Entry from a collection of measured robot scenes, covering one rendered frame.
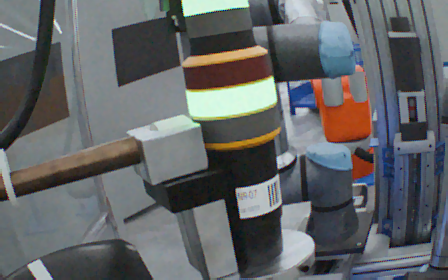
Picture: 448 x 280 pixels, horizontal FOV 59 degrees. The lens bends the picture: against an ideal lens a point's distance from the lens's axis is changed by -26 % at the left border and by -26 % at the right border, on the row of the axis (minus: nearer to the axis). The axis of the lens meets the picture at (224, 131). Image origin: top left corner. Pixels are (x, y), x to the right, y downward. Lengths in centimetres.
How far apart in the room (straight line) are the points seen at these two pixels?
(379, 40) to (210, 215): 102
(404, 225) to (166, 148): 110
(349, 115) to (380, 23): 312
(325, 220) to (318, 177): 12
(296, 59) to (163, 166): 37
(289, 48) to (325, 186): 59
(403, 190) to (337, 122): 309
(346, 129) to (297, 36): 374
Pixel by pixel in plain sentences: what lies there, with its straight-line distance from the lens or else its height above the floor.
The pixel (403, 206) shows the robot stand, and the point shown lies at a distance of 127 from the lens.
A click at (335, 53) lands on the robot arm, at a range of 59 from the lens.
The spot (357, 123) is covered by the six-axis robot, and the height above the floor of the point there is 54.
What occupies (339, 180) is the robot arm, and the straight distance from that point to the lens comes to 114.
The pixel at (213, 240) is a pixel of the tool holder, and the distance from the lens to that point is 25.
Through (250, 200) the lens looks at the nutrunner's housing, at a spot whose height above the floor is 151.
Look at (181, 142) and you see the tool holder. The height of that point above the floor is 154.
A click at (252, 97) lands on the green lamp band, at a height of 156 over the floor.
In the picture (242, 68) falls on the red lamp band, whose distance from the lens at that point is 24.
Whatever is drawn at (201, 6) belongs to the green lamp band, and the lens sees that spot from 24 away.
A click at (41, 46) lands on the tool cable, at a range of 23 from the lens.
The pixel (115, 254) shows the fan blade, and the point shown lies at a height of 142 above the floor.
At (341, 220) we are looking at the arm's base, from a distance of 117.
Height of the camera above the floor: 160
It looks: 13 degrees down
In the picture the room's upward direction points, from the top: 10 degrees counter-clockwise
